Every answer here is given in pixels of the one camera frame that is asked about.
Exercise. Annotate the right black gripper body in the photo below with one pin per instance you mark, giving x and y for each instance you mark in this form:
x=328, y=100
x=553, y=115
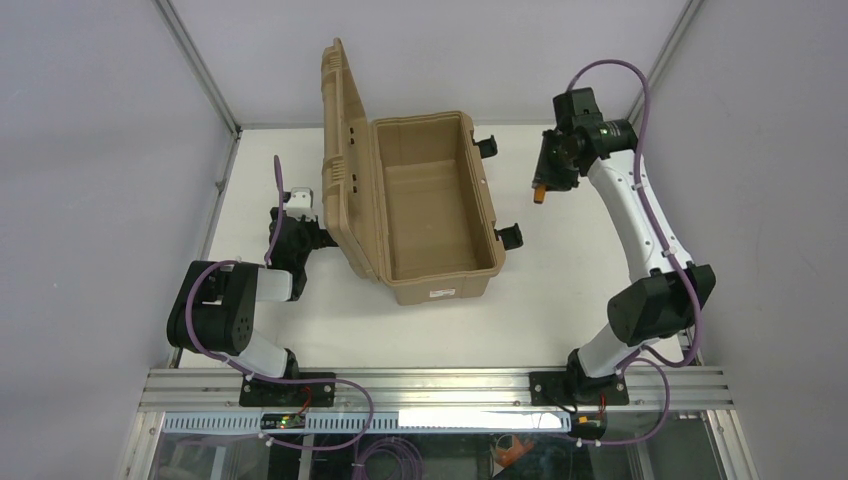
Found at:
x=549, y=171

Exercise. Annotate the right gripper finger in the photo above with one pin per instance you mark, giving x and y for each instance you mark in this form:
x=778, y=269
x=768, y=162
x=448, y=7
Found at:
x=563, y=183
x=542, y=169

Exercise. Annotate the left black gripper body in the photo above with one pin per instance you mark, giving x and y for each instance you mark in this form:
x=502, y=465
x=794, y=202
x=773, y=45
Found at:
x=291, y=234

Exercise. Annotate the orange handled screwdriver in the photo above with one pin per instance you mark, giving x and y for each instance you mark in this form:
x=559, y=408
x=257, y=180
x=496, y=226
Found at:
x=539, y=193

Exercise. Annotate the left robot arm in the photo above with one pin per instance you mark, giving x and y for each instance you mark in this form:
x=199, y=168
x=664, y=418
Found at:
x=213, y=313

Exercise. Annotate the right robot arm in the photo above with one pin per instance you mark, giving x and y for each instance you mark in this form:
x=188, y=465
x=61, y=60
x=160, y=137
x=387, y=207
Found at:
x=667, y=288

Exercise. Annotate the tan plastic toolbox bin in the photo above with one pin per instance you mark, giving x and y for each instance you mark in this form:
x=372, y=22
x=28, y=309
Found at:
x=407, y=199

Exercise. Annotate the orange object below table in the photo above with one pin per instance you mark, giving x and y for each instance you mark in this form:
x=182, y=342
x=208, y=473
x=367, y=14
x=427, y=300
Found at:
x=508, y=448

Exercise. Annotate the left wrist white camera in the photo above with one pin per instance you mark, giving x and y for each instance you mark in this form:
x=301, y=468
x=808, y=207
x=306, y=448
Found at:
x=298, y=204

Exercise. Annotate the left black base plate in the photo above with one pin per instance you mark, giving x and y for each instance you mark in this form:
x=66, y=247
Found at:
x=286, y=391

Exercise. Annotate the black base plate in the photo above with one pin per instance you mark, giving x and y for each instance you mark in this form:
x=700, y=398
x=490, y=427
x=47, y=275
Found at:
x=286, y=391
x=571, y=388

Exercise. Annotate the aluminium mounting rail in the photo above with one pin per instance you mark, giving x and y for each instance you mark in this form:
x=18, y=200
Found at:
x=499, y=389

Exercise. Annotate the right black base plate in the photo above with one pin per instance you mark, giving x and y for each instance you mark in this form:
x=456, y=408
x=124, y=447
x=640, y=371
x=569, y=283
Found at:
x=571, y=388

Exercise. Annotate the white slotted cable duct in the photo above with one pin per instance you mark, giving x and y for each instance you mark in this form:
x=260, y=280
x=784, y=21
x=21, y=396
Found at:
x=405, y=421

